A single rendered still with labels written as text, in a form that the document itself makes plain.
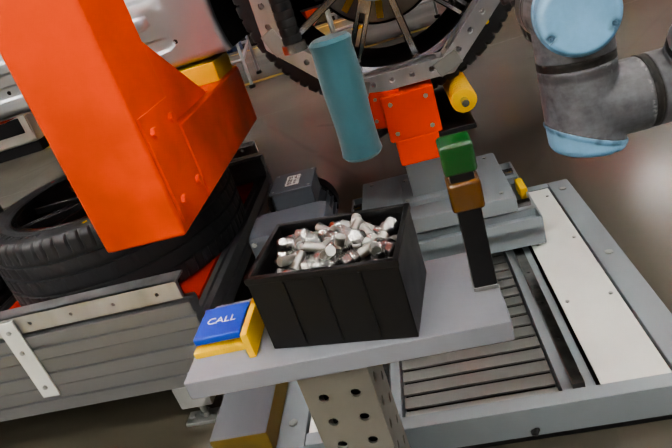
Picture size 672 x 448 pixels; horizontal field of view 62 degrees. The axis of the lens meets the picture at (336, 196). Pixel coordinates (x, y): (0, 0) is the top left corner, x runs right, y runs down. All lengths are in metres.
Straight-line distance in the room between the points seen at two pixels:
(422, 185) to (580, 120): 0.85
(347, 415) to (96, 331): 0.68
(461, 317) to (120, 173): 0.61
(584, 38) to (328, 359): 0.48
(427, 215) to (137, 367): 0.78
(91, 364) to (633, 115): 1.18
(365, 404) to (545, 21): 0.54
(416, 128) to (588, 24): 0.67
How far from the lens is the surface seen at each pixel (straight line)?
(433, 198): 1.50
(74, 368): 1.44
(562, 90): 0.71
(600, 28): 0.69
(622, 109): 0.73
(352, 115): 1.14
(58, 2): 0.97
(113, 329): 1.32
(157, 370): 1.36
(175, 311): 1.24
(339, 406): 0.84
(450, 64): 1.26
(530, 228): 1.47
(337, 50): 1.12
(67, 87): 1.00
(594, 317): 1.28
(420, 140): 1.29
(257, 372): 0.76
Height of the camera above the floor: 0.90
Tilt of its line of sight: 23 degrees down
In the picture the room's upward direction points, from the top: 18 degrees counter-clockwise
